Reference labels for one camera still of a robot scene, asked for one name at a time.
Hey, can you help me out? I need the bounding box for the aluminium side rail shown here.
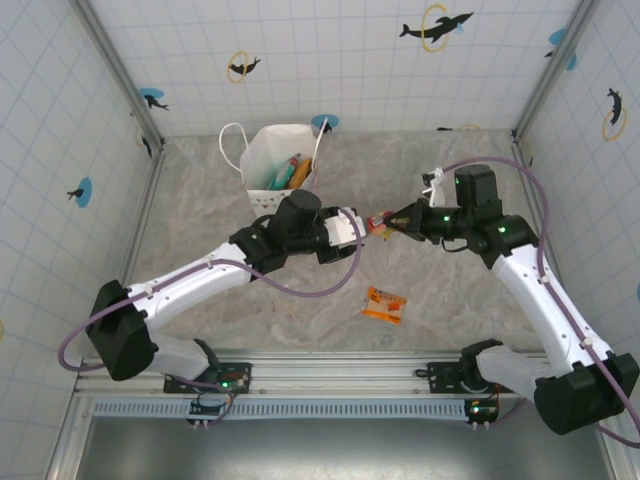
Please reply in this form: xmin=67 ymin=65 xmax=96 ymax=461
xmin=511 ymin=139 xmax=587 ymax=357
xmin=122 ymin=149 xmax=167 ymax=284

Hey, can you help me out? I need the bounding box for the aluminium corner post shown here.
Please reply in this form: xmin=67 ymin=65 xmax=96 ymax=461
xmin=69 ymin=0 xmax=167 ymax=152
xmin=511 ymin=0 xmax=601 ymax=142

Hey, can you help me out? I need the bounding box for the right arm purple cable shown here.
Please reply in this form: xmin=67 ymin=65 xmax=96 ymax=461
xmin=442 ymin=156 xmax=640 ymax=449

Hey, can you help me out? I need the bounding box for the small dolphin ring sticker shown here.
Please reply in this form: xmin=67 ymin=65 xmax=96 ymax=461
xmin=227 ymin=50 xmax=262 ymax=84

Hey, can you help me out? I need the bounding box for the white slotted cable duct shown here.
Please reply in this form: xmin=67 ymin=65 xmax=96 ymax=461
xmin=92 ymin=399 xmax=474 ymax=420

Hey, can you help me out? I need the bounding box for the red Fox's candy bag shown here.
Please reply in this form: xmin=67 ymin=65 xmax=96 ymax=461
xmin=366 ymin=209 xmax=402 ymax=243

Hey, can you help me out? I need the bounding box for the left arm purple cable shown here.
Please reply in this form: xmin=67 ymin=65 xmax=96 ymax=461
xmin=58 ymin=207 xmax=365 ymax=401

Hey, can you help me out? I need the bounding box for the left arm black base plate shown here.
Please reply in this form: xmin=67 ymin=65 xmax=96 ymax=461
xmin=163 ymin=362 xmax=253 ymax=396

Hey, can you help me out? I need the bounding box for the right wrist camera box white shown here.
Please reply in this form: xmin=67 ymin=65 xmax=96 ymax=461
xmin=421 ymin=167 xmax=447 ymax=208

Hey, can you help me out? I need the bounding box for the small orange snack packet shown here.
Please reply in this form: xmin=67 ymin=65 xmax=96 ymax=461
xmin=361 ymin=285 xmax=408 ymax=327

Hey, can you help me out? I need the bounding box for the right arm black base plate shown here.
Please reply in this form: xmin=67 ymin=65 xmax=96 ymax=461
xmin=426 ymin=360 xmax=520 ymax=395

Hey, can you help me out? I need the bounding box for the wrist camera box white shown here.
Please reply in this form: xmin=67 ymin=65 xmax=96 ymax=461
xmin=421 ymin=167 xmax=447 ymax=208
xmin=324 ymin=207 xmax=369 ymax=247

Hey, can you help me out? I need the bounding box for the large dolphin ring sticker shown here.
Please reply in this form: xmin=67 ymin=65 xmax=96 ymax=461
xmin=398 ymin=3 xmax=475 ymax=54

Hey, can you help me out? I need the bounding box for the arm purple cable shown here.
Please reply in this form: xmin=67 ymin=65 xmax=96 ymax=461
xmin=442 ymin=156 xmax=640 ymax=449
xmin=58 ymin=207 xmax=365 ymax=401

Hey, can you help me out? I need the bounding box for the aluminium mounting rail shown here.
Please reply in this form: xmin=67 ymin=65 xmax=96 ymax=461
xmin=74 ymin=351 xmax=620 ymax=400

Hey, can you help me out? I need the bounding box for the cartoon animal paper bag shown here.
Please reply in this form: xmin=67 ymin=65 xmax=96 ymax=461
xmin=218 ymin=117 xmax=332 ymax=219

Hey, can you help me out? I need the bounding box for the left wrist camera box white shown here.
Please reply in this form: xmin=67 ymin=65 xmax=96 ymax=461
xmin=324 ymin=207 xmax=369 ymax=247

